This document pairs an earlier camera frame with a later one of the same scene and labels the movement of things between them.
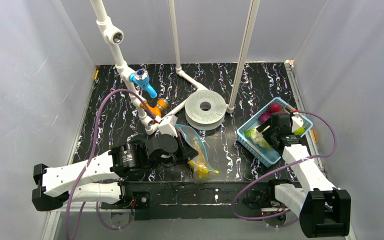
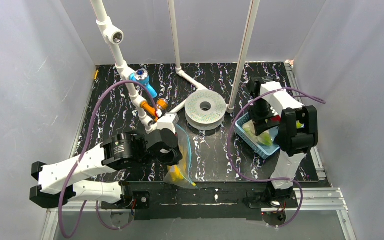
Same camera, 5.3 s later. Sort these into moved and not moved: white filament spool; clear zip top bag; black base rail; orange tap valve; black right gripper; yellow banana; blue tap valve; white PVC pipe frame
Moved: yellow banana; black right gripper; clear zip top bag
Not moved: orange tap valve; white filament spool; black base rail; white PVC pipe frame; blue tap valve
